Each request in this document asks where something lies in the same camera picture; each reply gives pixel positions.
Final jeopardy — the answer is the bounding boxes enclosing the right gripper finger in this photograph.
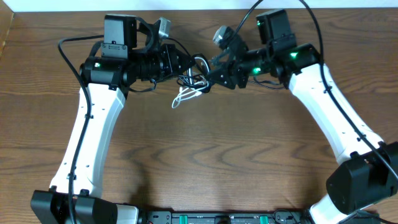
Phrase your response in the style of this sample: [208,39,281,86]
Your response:
[210,51,229,65]
[203,73,217,93]

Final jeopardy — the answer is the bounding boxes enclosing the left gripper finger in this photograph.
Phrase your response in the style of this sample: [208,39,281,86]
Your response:
[178,58,196,75]
[177,50,195,64]

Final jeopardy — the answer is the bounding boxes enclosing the white USB cable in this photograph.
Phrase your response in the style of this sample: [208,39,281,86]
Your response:
[171,56,211,110]

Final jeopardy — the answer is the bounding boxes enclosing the thin black cable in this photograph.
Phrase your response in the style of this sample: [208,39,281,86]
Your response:
[247,76,285,90]

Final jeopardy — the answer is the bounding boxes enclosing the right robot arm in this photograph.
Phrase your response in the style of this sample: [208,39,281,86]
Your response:
[206,9,397,223]

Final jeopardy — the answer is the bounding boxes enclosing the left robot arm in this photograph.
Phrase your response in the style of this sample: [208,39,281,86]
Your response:
[30,14,195,223]

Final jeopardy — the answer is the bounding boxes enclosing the cardboard box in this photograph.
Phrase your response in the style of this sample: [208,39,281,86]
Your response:
[0,0,14,55]

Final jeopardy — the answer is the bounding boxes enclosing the right camera cable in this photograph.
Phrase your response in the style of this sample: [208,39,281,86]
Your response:
[233,0,398,181]

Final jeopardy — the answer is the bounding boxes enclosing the camera cable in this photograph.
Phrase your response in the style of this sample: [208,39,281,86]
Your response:
[233,0,398,181]
[57,34,105,224]

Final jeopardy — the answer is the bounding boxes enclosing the left camera cable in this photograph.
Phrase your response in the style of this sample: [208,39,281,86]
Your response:
[57,34,105,224]

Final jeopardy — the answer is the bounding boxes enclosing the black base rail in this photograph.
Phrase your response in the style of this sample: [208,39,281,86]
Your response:
[136,209,314,224]

